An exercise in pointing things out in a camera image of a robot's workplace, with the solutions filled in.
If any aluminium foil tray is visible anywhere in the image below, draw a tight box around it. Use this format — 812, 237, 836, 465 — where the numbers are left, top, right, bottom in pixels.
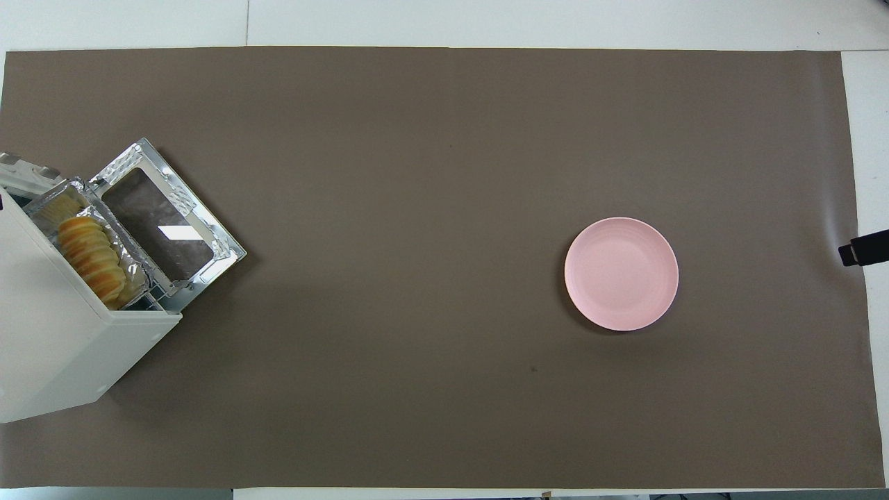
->
23, 177, 155, 311

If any sliced yellow bread loaf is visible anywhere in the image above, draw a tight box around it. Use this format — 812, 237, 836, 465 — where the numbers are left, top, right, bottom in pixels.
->
57, 215, 127, 303

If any glass oven door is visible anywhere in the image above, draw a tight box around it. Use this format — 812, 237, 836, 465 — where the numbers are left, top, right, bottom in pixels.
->
73, 137, 247, 311

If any cream white toaster oven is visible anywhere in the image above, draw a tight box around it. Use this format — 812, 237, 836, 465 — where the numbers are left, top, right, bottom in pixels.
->
0, 153, 183, 424

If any pink round plate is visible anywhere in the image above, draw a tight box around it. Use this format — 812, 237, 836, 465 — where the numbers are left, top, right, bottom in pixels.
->
564, 217, 680, 332

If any brown table mat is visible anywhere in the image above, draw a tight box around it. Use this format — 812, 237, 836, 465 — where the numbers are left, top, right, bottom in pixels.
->
0, 47, 886, 489

